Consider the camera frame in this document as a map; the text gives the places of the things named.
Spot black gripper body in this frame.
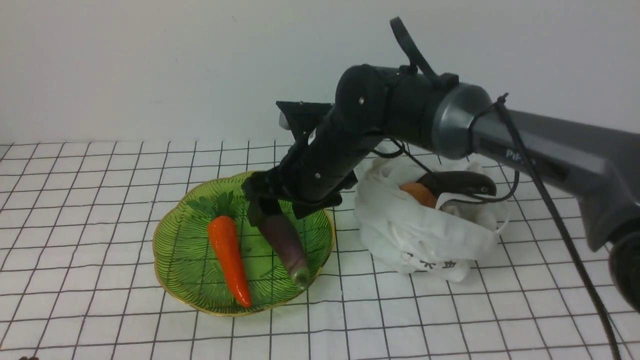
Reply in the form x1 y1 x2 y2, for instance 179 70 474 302
241 170 339 208

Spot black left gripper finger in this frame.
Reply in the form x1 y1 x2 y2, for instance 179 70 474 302
247 198 282 227

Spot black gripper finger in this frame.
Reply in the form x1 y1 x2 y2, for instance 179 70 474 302
292 193 343 220

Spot purple eggplant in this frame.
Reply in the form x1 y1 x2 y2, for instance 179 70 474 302
257 214 310 290

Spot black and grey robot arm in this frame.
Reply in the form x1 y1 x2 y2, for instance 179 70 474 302
242 64 640 311

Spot white cloth bag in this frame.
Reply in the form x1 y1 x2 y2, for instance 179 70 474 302
353 157 511 283

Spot orange plastic carrot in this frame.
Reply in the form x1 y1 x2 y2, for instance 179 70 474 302
187 191 253 308

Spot green leaf-shaped glass plate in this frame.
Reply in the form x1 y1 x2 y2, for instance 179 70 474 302
152 171 304 316

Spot orange round vegetable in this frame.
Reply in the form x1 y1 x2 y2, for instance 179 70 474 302
399 182 437 208

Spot white grid tablecloth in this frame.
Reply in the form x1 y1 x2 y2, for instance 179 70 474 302
0 140 612 360

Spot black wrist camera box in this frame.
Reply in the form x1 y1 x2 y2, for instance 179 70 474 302
275 101 333 141

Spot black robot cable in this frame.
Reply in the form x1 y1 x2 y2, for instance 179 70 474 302
372 17 622 360

